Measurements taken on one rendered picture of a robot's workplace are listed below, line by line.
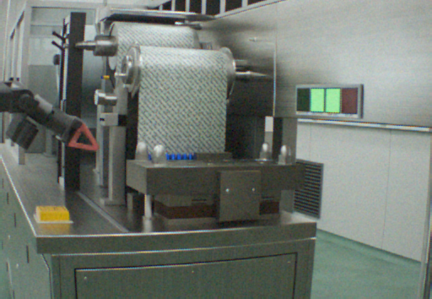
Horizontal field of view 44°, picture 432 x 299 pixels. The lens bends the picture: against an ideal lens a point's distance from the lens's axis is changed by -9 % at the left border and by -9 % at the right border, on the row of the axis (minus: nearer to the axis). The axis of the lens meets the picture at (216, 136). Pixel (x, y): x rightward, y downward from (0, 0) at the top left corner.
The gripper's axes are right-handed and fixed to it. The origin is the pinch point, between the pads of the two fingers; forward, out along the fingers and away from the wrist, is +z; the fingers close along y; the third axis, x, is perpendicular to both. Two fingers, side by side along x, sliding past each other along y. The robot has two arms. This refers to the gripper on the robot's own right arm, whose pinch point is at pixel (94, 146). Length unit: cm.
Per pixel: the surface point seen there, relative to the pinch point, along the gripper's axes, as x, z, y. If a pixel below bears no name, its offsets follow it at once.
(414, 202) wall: 96, 266, -166
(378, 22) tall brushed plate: 47, 22, 51
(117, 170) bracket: -1.6, 10.1, -7.2
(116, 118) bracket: 9.3, 2.4, -6.5
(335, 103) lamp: 33, 30, 38
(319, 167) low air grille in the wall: 106, 259, -299
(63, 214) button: -17.2, -1.9, 14.1
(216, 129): 20.4, 24.8, 1.0
